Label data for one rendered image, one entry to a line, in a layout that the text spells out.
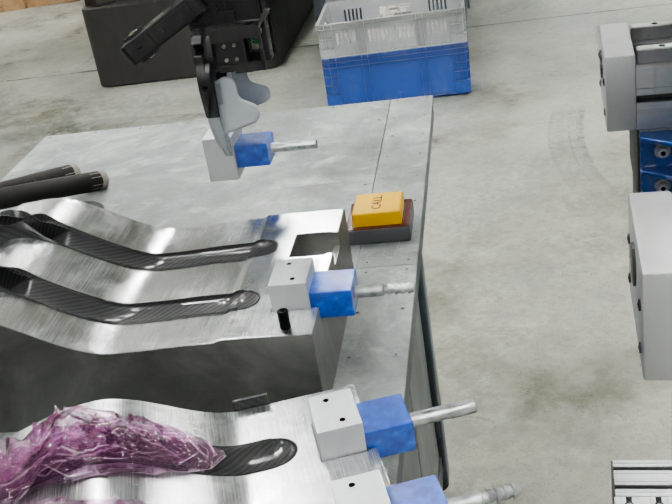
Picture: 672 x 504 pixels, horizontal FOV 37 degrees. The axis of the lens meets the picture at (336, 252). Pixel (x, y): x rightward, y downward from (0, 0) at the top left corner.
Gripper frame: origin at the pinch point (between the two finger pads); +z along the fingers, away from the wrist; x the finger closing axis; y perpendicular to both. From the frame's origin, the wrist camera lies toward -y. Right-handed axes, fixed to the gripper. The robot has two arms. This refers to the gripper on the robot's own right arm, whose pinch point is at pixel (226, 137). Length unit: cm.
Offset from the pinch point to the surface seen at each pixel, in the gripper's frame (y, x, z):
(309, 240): 11.2, -15.7, 6.9
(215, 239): 0.5, -14.3, 6.5
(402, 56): -5, 287, 76
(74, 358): -8.1, -36.0, 7.0
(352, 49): -25, 287, 71
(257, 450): 10.9, -47.1, 9.9
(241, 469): 10, -49, 10
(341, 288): 16.7, -30.8, 4.7
